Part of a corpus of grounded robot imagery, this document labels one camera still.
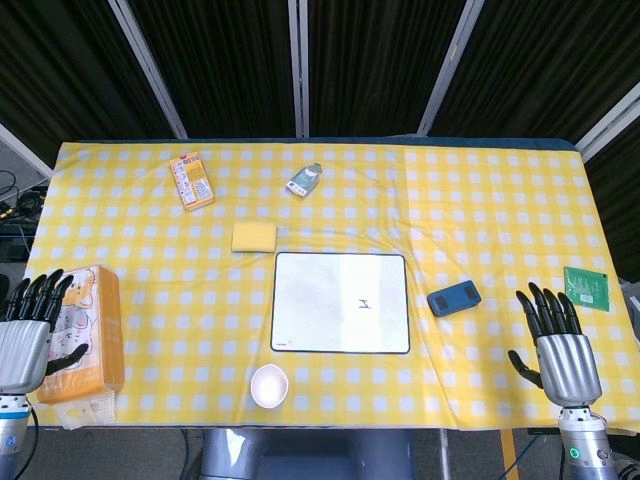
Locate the yellow strip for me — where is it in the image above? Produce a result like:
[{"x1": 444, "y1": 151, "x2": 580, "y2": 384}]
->
[{"x1": 500, "y1": 429, "x2": 519, "y2": 480}]

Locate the blue phone-like device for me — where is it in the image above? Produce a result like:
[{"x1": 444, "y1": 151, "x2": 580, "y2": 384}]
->
[{"x1": 426, "y1": 279, "x2": 483, "y2": 319}]

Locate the black cable tangle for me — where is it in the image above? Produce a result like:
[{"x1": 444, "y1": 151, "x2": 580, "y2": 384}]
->
[{"x1": 0, "y1": 169, "x2": 47, "y2": 261}]

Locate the yellow sponge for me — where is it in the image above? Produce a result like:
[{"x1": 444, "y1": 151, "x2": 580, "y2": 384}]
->
[{"x1": 230, "y1": 221, "x2": 279, "y2": 255}]

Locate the yellow white checked tablecloth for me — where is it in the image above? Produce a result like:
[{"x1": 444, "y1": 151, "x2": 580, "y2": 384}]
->
[{"x1": 24, "y1": 141, "x2": 640, "y2": 432}]

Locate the orange printed snack box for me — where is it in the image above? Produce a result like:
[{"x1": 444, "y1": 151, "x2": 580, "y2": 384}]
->
[{"x1": 168, "y1": 151, "x2": 216, "y2": 214}]

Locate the white mesh packet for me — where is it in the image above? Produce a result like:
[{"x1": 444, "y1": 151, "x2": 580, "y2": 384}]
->
[{"x1": 49, "y1": 389, "x2": 119, "y2": 430}]

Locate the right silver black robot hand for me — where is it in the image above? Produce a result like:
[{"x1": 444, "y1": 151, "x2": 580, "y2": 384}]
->
[{"x1": 507, "y1": 282, "x2": 604, "y2": 407}]

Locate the grey metal table leg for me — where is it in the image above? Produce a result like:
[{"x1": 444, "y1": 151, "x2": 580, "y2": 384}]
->
[{"x1": 438, "y1": 428, "x2": 452, "y2": 480}]

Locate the white partition frame post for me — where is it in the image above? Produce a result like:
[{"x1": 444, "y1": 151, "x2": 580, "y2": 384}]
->
[
  {"x1": 416, "y1": 0, "x2": 484, "y2": 137},
  {"x1": 286, "y1": 0, "x2": 310, "y2": 138},
  {"x1": 0, "y1": 122, "x2": 54, "y2": 182},
  {"x1": 574, "y1": 83, "x2": 640, "y2": 161},
  {"x1": 107, "y1": 0, "x2": 189, "y2": 140}
]

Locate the white rectangular board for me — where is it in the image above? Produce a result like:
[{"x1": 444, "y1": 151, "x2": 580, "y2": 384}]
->
[{"x1": 269, "y1": 251, "x2": 412, "y2": 355}]

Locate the small green white tissue pack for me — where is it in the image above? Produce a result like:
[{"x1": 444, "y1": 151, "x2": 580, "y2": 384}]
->
[{"x1": 284, "y1": 162, "x2": 324, "y2": 200}]

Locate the orange cartoon cat tissue box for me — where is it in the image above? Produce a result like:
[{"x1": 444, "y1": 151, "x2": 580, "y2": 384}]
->
[{"x1": 35, "y1": 264, "x2": 126, "y2": 405}]

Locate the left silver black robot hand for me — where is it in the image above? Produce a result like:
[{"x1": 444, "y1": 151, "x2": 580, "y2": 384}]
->
[{"x1": 0, "y1": 268, "x2": 90, "y2": 396}]

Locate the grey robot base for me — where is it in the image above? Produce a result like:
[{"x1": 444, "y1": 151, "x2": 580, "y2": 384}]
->
[{"x1": 199, "y1": 428, "x2": 416, "y2": 480}]

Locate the white small bowl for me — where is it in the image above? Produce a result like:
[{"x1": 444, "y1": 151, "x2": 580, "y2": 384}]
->
[{"x1": 249, "y1": 363, "x2": 290, "y2": 410}]

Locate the green circuit board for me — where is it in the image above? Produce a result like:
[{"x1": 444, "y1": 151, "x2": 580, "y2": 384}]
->
[{"x1": 563, "y1": 265, "x2": 612, "y2": 314}]

